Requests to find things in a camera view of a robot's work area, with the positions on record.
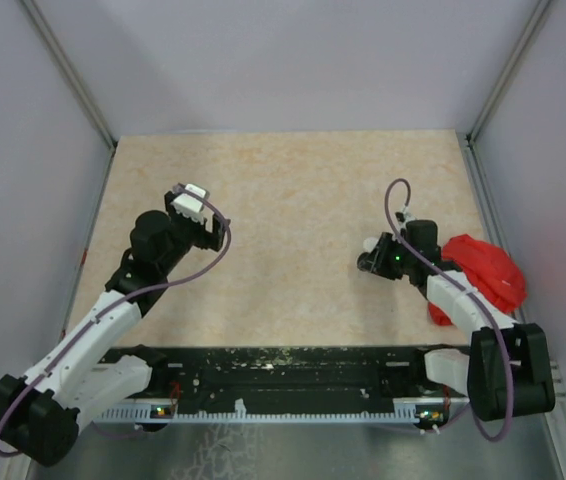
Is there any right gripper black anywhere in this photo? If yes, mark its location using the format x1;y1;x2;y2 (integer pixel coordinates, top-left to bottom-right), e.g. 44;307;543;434
358;232;415;280

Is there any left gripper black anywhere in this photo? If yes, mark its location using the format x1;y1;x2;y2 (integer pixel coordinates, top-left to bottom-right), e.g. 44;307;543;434
159;192;229;274

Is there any white earbud charging case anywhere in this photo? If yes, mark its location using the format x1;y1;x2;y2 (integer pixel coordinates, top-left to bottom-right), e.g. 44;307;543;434
363;237;378;253

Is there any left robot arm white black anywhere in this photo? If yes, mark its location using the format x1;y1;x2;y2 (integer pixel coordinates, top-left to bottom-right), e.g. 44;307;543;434
0;184;232;466

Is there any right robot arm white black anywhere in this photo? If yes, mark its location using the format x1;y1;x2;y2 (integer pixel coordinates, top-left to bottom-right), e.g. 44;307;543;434
357;220;556;422

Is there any red cloth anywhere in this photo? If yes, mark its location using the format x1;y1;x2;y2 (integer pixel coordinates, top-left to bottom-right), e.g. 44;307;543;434
439;234;527;329

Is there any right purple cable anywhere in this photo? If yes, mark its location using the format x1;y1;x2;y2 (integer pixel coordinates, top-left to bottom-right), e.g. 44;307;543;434
385;178;517;442

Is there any purple cable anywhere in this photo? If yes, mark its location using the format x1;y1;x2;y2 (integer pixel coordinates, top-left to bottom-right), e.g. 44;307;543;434
0;183;233;459
385;178;517;442

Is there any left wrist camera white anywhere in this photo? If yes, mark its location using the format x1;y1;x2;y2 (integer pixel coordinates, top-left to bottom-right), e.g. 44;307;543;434
169;183;210;225

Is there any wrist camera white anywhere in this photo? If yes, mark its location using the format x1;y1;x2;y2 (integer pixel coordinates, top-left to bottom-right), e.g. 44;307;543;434
169;183;210;225
395;205;416;229

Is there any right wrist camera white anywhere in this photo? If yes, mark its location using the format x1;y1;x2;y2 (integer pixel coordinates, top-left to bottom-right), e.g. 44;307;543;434
395;205;416;229

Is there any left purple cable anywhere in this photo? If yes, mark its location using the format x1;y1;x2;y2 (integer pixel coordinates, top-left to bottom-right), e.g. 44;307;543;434
0;183;233;459

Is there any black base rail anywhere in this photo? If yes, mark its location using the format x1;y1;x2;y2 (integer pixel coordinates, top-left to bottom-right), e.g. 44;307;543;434
112;344;444;416

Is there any white cable duct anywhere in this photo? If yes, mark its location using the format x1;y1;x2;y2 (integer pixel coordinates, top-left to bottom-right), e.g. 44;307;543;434
94;399;443;425

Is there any left aluminium frame post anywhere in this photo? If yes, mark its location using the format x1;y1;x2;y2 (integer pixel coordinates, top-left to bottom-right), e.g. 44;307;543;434
16;0;118;152

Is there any aluminium frame post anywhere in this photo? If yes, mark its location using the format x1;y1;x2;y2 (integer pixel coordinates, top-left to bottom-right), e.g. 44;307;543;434
16;0;118;152
465;0;555;146

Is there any right aluminium frame post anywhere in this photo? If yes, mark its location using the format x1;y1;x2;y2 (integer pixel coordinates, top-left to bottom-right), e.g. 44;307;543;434
465;0;555;146

